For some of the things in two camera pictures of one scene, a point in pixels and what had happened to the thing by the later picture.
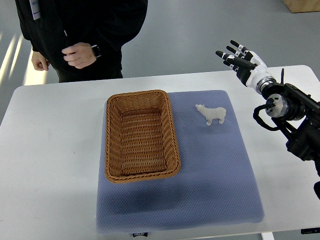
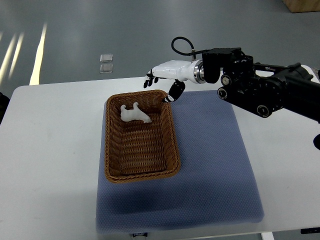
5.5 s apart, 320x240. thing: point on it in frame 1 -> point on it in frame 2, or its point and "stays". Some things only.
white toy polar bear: x=210 y=114 -> x=136 y=113
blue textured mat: x=214 y=189 stays
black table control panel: x=310 y=230 stays
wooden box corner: x=302 y=6 stays
